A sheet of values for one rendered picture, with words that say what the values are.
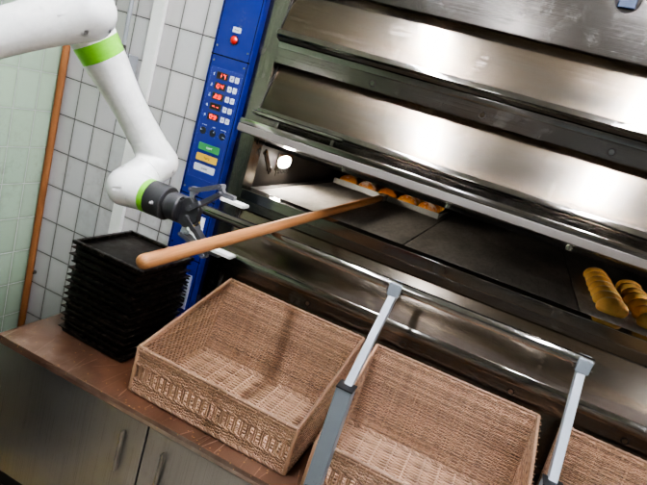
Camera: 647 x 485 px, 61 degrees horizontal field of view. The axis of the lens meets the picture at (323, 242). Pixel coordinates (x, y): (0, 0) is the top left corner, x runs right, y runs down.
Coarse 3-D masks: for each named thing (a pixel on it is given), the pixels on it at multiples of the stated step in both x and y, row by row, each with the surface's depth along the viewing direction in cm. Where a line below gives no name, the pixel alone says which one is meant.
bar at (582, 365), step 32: (256, 224) 157; (320, 256) 150; (416, 288) 143; (384, 320) 140; (480, 320) 137; (576, 352) 131; (352, 384) 130; (576, 384) 128; (320, 448) 132; (320, 480) 134; (544, 480) 116
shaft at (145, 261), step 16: (336, 208) 198; (352, 208) 216; (272, 224) 150; (288, 224) 159; (208, 240) 121; (224, 240) 126; (240, 240) 133; (144, 256) 101; (160, 256) 104; (176, 256) 109
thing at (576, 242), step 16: (240, 128) 178; (256, 128) 177; (288, 144) 173; (304, 144) 172; (320, 160) 186; (336, 160) 168; (368, 176) 179; (384, 176) 164; (400, 176) 162; (416, 192) 173; (432, 192) 159; (448, 192) 158; (464, 208) 160; (480, 208) 155; (512, 224) 155; (528, 224) 151; (560, 240) 148; (576, 240) 147; (608, 256) 145; (624, 256) 144
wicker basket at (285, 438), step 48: (240, 288) 201; (192, 336) 189; (240, 336) 198; (288, 336) 193; (336, 336) 188; (144, 384) 163; (192, 384) 157; (240, 384) 185; (336, 384) 169; (240, 432) 153; (288, 432) 147
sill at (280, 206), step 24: (264, 192) 201; (288, 216) 193; (360, 240) 185; (384, 240) 184; (432, 264) 177; (480, 288) 172; (504, 288) 170; (552, 312) 166; (576, 312) 166; (600, 336) 162; (624, 336) 160
